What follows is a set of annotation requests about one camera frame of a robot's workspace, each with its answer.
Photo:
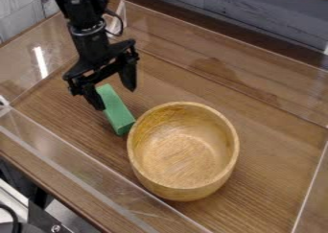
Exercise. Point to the green rectangular block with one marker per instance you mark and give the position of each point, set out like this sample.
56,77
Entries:
116,111

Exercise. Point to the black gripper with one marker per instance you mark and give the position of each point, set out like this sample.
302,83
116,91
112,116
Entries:
101,60

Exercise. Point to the black metal table bracket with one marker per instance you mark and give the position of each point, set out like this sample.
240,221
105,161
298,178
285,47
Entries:
52,216

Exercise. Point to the clear acrylic tray enclosure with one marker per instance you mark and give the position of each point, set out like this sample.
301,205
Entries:
60,141

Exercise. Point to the brown wooden bowl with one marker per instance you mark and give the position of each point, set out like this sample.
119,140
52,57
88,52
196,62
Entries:
184,148

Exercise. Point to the clear acrylic corner bracket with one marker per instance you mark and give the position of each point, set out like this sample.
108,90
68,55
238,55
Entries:
116,18

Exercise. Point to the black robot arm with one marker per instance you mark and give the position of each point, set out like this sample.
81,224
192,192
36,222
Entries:
92,21

